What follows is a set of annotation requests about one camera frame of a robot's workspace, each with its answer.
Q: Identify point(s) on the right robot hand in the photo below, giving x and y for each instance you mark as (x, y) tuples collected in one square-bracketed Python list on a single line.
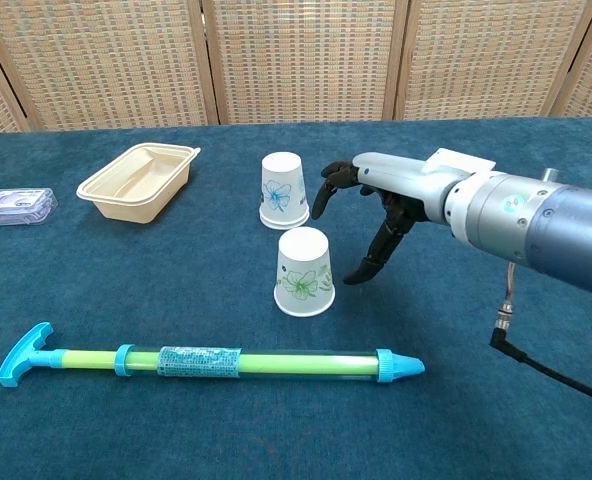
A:
[(401, 175)]

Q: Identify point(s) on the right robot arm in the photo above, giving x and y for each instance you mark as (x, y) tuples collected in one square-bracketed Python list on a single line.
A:
[(551, 225)]

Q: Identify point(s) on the white paper cup green flower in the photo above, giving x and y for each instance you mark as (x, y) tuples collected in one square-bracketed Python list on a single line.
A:
[(303, 265)]

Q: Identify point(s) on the white square pad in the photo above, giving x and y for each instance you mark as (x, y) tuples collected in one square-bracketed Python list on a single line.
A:
[(458, 160)]

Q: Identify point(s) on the woven folding screen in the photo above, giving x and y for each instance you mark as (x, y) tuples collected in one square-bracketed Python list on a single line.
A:
[(301, 60)]

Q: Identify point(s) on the green blue water pump toy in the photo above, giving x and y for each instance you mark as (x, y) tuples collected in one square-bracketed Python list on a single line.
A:
[(276, 364)]

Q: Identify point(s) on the teal table cloth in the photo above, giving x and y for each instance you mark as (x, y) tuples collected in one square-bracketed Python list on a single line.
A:
[(176, 280)]

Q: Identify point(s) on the beige plastic food tray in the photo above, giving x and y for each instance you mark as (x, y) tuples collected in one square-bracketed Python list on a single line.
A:
[(126, 200)]

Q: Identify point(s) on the clear plastic box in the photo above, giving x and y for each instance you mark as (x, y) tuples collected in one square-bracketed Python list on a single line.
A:
[(18, 206)]

